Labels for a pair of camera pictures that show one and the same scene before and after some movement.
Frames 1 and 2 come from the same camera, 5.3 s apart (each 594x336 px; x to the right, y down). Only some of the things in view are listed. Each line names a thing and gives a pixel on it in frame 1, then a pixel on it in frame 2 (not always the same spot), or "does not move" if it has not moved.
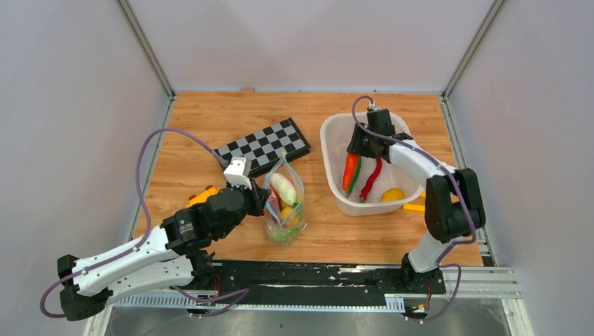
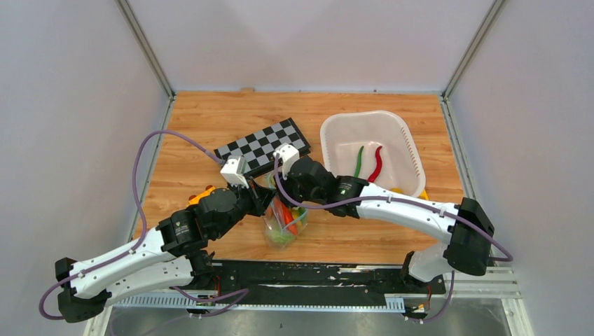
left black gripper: (258, 197) does not move
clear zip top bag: (284, 222) does not move
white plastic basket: (396, 185) does not move
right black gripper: (356, 146) → (286, 187)
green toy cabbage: (285, 234) does not move
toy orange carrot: (351, 166) → (286, 215)
